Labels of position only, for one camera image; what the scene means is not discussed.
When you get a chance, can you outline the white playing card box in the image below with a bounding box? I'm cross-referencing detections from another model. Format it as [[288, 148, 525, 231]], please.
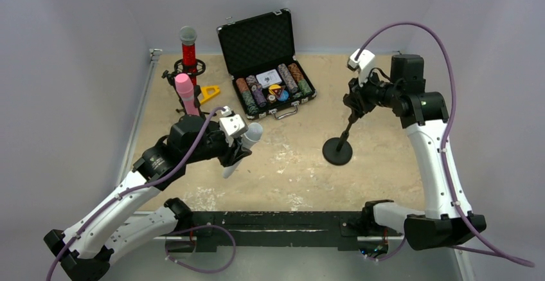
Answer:
[[255, 69, 282, 89]]

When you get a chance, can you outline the black round-base stand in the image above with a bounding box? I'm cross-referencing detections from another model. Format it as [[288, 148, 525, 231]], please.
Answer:
[[322, 110, 359, 166], [193, 85, 209, 118]]

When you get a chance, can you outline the black tripod microphone stand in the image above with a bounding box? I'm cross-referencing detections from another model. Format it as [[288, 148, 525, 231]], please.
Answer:
[[161, 59, 220, 117]]

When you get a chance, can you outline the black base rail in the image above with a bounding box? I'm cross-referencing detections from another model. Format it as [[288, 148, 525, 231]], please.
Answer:
[[148, 210, 406, 255]]

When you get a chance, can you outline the yellow triangular plastic frame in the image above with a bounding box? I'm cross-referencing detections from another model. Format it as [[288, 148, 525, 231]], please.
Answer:
[[200, 86, 220, 104]]

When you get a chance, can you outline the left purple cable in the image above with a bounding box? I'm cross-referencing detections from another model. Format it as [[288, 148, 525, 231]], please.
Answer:
[[45, 107, 238, 281]]

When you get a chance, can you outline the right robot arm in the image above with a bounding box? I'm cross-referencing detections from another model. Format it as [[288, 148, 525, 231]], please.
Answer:
[[343, 50, 487, 250]]

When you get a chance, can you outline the black poker chip case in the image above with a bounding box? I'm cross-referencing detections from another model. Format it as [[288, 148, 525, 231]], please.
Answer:
[[216, 8, 317, 120]]

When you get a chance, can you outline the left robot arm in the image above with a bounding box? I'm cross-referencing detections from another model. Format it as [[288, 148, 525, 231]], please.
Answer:
[[44, 113, 264, 280]]

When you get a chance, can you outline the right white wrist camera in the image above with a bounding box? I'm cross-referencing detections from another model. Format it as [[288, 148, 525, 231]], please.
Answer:
[[347, 50, 376, 86]]

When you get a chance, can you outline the white microphone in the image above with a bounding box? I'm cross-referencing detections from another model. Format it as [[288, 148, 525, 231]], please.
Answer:
[[222, 122, 264, 179]]

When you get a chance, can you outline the pink microphone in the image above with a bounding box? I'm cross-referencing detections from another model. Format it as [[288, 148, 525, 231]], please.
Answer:
[[174, 73, 199, 116]]

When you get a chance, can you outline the aluminium corner rail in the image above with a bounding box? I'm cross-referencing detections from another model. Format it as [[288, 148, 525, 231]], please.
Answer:
[[115, 48, 163, 186]]

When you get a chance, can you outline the red glitter microphone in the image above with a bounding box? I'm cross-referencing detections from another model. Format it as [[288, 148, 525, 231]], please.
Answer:
[[179, 26, 197, 86]]

